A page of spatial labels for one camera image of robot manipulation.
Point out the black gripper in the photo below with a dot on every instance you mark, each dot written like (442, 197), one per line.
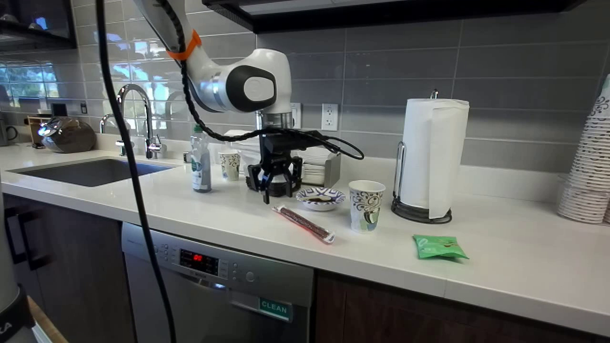
(277, 153)

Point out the long orange stick object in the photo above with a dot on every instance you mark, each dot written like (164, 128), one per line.
(305, 224)

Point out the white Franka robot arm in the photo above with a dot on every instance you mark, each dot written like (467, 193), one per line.
(216, 83)

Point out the small patterned bowl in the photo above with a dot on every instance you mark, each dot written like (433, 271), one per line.
(319, 199)

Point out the grey napkin holder box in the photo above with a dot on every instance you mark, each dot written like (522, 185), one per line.
(322, 168)

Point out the patterned paper cup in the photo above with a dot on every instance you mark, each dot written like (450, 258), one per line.
(231, 166)
(366, 206)

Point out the dish soap bottle green cap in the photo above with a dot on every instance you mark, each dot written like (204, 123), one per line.
(200, 164)

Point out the stainless dishwasher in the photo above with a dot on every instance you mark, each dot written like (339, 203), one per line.
(221, 292)

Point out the chrome sink faucet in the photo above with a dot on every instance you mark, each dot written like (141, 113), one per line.
(147, 121)

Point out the white paper towel roll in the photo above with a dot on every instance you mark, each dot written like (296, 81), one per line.
(435, 153)

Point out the orange tape band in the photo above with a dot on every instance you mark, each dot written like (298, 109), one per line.
(185, 48)

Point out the green packet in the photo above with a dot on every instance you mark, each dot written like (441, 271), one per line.
(439, 248)

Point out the steel sink basin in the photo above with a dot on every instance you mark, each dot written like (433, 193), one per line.
(88, 172)

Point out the dark overhead cabinet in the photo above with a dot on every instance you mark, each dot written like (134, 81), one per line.
(393, 12)

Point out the metal kettle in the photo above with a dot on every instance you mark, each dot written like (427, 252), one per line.
(67, 134)

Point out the dark mug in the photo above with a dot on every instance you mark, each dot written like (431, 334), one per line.
(8, 130)

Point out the white wall outlet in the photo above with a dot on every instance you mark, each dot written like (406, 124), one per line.
(328, 117)

